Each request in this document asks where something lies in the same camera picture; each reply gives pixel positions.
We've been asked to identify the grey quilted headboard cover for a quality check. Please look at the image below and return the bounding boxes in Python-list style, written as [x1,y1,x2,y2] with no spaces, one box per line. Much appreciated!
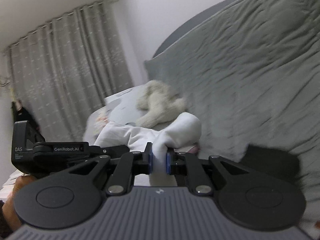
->
[144,0,320,205]

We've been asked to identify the dark grey headboard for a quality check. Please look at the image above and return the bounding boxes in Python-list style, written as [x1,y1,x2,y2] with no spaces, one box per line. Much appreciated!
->
[151,2,240,58]

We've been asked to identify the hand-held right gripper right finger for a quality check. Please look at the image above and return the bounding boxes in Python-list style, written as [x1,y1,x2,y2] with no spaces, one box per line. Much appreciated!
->
[165,150,255,196]

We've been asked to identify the person's left hand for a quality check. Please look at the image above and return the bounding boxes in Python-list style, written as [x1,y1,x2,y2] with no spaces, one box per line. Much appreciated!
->
[11,174,38,198]

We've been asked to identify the dark hanging clothes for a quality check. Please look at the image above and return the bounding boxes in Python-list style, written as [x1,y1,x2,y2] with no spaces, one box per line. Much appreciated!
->
[11,101,42,135]

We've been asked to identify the white garment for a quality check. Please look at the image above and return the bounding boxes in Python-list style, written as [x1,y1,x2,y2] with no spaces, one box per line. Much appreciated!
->
[95,112,202,187]

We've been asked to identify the cream plush toy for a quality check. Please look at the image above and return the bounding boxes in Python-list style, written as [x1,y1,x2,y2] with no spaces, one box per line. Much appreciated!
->
[136,80,188,128]

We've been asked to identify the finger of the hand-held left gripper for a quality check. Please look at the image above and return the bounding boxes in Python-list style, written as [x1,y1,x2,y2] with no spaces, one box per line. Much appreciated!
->
[89,144,131,159]

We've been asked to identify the grey patterned curtain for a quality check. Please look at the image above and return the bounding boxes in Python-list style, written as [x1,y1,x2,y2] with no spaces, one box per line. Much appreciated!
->
[5,0,134,143]

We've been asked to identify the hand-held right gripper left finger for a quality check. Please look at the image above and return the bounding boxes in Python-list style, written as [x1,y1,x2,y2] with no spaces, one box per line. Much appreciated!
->
[64,142,153,196]

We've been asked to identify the grey printed duvet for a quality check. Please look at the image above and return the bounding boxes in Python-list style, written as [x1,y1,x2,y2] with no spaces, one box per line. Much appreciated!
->
[84,85,175,143]

